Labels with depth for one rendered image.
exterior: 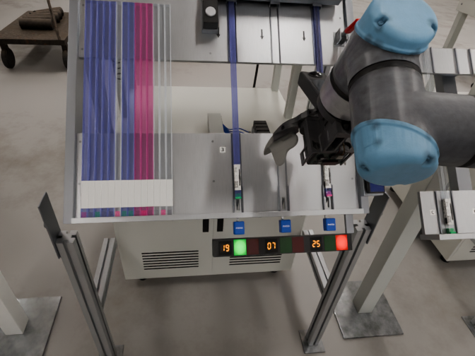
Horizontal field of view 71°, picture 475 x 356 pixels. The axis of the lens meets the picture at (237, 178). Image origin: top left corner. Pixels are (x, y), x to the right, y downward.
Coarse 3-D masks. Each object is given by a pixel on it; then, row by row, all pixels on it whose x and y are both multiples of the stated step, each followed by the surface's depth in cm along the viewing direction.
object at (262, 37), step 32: (96, 0) 80; (128, 0) 81; (160, 0) 82; (192, 0) 83; (224, 0) 84; (192, 32) 82; (224, 32) 83; (256, 32) 84; (288, 32) 86; (288, 64) 85
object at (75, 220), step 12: (120, 216) 72; (132, 216) 73; (144, 216) 73; (156, 216) 73; (168, 216) 74; (180, 216) 74; (192, 216) 74; (204, 216) 75; (216, 216) 75; (228, 216) 76; (240, 216) 76; (252, 216) 76; (264, 216) 77; (276, 216) 77
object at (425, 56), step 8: (424, 56) 84; (424, 64) 84; (424, 72) 84; (432, 80) 83; (432, 88) 83; (440, 168) 79; (440, 176) 79; (440, 184) 79; (448, 192) 78; (448, 232) 77
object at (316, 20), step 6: (312, 6) 87; (318, 6) 86; (312, 12) 87; (318, 12) 86; (318, 18) 86; (318, 24) 86; (318, 30) 86; (318, 36) 85; (318, 42) 85; (318, 48) 85; (318, 54) 85; (318, 60) 85; (318, 66) 84; (324, 192) 81; (330, 192) 81
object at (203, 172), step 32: (192, 160) 78; (224, 160) 79; (256, 160) 80; (288, 160) 81; (352, 160) 84; (192, 192) 77; (224, 192) 78; (256, 192) 79; (288, 192) 80; (320, 192) 82; (352, 192) 83
